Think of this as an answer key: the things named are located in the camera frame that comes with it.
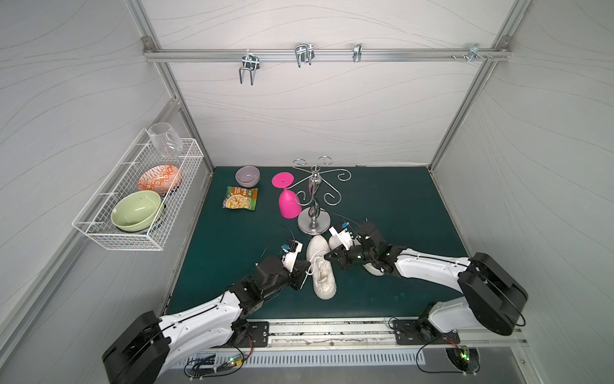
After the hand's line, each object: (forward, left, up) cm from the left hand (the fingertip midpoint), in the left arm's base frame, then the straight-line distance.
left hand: (309, 264), depth 79 cm
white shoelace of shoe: (+1, -2, -5) cm, 6 cm away
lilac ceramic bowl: (+44, +31, -4) cm, 54 cm away
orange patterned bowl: (+16, +45, +24) cm, 54 cm away
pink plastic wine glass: (+18, +8, +10) cm, 22 cm away
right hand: (+4, -5, 0) cm, 7 cm away
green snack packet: (+33, +33, -7) cm, 47 cm away
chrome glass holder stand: (+22, -1, -5) cm, 22 cm away
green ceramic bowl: (+3, +46, +26) cm, 53 cm away
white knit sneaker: (-1, -4, -3) cm, 5 cm away
